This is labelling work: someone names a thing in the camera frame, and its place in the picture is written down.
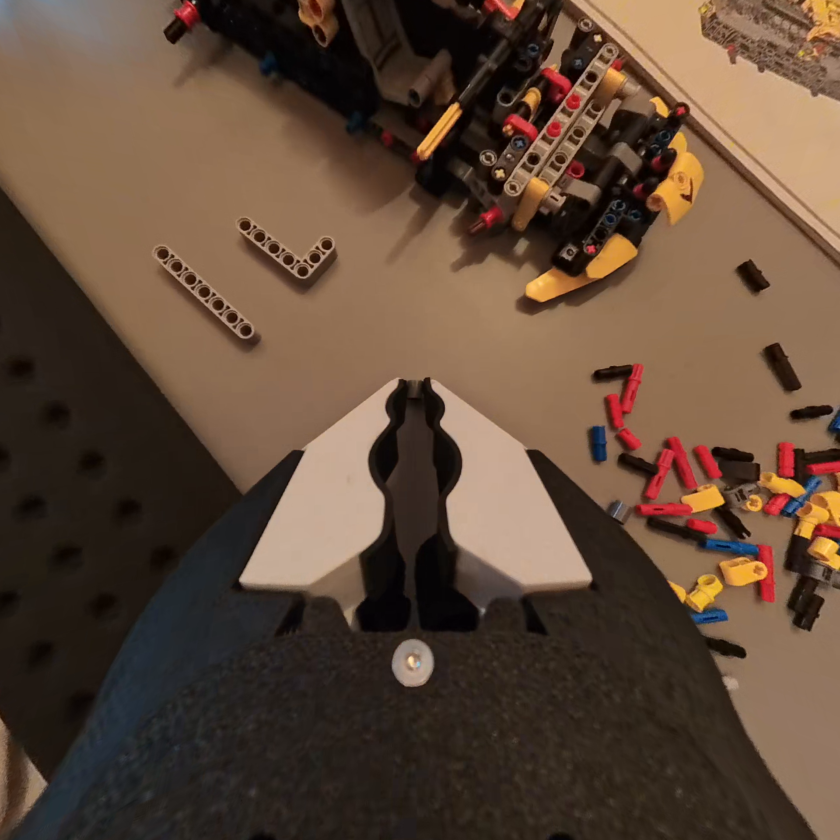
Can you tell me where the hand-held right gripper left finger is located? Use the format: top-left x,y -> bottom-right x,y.
238,377 -> 416,632

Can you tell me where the yellow black toy brick car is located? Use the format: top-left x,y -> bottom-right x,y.
163,0 -> 706,304

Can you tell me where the pile of blue red pins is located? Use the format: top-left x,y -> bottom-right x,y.
607,436 -> 840,659

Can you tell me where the grey desk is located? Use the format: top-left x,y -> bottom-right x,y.
0,0 -> 840,840

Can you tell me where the instruction booklet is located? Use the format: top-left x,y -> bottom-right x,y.
566,0 -> 840,265

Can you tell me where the straight grey holed beam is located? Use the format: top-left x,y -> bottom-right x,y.
151,244 -> 259,343

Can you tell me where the angled grey holed beam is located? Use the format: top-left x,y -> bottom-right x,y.
235,217 -> 338,283

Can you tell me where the black perforated pad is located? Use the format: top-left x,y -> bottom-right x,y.
0,189 -> 245,785

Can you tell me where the person's white clothing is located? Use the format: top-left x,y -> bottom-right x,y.
0,717 -> 50,840

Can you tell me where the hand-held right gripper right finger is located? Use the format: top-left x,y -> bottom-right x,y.
415,377 -> 595,632

